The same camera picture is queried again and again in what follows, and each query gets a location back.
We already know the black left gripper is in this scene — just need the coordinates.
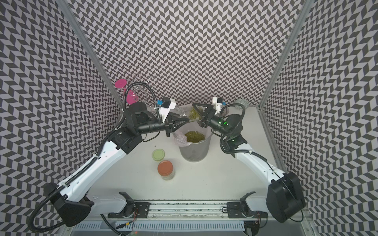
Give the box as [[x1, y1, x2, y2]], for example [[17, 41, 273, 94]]
[[136, 112, 189, 137]]

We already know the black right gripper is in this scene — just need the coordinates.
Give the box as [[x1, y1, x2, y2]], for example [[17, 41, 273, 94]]
[[191, 103, 230, 138]]

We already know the glass jar with mung beans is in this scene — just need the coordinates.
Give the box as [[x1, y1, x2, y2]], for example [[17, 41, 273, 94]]
[[173, 104, 201, 122]]

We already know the grey mesh waste bin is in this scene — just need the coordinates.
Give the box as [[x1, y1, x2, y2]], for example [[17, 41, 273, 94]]
[[179, 138, 211, 162]]

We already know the light green jar lid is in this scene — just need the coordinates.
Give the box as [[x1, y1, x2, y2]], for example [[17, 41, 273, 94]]
[[152, 148, 165, 161]]

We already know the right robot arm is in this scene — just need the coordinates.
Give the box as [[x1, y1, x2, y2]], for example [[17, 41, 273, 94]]
[[193, 103, 306, 223]]

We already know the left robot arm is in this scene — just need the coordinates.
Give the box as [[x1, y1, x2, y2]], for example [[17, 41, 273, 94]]
[[27, 82, 189, 233]]

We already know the mung beans pile in bin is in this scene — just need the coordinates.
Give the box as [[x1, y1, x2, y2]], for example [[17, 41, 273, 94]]
[[185, 131, 206, 144]]

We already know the clear plastic bin liner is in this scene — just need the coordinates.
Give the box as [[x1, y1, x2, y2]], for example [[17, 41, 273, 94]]
[[173, 121, 212, 147]]

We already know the green patterned ceramic bowl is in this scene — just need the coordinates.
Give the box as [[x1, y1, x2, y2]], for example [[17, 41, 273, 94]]
[[234, 98, 250, 108]]

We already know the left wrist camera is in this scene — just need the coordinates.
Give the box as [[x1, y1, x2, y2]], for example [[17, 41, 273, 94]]
[[157, 96, 176, 122]]

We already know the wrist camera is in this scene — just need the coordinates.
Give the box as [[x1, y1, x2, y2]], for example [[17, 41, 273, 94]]
[[157, 96, 176, 122], [212, 97, 226, 115]]

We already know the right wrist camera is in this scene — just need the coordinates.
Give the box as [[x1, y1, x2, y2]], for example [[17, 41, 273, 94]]
[[212, 97, 226, 115]]

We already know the wire stand with pink discs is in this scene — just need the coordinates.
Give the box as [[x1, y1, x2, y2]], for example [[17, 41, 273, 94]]
[[114, 74, 154, 106]]

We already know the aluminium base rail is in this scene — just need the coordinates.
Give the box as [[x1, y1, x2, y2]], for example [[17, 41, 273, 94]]
[[58, 200, 319, 236]]

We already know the aluminium corner frame post right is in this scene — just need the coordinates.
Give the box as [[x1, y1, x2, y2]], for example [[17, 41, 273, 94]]
[[258, 0, 315, 110]]

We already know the aluminium corner frame post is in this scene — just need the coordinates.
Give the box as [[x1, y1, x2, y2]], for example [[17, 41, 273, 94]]
[[258, 0, 315, 110], [56, 0, 122, 107]]

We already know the aluminium corner frame post left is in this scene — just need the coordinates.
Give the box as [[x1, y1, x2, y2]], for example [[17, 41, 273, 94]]
[[56, 0, 122, 107]]

